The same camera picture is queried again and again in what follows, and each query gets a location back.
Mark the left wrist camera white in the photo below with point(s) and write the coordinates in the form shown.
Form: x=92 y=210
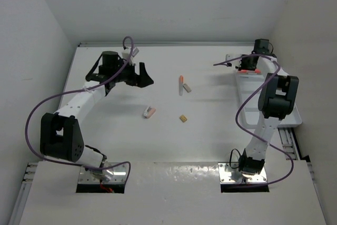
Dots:
x=126 y=52

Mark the tan eraser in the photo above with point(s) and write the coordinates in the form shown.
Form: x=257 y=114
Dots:
x=183 y=118

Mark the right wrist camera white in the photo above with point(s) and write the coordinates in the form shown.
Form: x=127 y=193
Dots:
x=233 y=60

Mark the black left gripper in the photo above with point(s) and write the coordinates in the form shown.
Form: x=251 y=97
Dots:
x=141 y=80

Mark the metal mounting plate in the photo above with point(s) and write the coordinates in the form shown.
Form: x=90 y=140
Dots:
x=114 y=175
x=231 y=176

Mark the metal mounting plate right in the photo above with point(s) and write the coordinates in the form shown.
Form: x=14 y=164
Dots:
x=231 y=176

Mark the pink red highlighter pen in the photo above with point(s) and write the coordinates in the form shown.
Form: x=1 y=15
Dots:
x=258 y=72

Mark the metal mounting plate left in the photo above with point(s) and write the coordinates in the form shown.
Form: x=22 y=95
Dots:
x=114 y=175

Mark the orange capped grey marker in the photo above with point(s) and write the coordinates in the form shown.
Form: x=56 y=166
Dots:
x=181 y=82

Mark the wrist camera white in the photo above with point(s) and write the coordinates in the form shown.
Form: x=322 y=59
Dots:
x=233 y=60
x=126 y=52

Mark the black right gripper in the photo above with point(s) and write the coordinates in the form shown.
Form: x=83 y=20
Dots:
x=243 y=67

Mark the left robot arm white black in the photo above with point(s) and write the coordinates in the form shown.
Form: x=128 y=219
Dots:
x=61 y=135

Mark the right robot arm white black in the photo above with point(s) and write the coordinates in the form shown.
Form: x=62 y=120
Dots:
x=276 y=101

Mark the grey brown eraser block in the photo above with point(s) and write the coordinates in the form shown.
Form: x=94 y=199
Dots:
x=187 y=88

